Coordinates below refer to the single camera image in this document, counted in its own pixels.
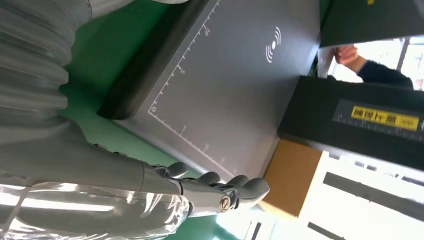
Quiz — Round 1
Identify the brown cardboard box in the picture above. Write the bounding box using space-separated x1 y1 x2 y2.
262 138 324 218

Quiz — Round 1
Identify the black scanner machine column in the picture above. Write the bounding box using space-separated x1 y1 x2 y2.
277 75 424 172

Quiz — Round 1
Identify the yellow column label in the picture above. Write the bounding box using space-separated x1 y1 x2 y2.
350 104 421 133

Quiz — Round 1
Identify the person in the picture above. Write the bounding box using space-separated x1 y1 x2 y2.
333 44 415 91

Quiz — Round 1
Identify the grey scanner base plate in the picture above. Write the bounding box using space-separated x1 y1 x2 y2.
96 0 322 182

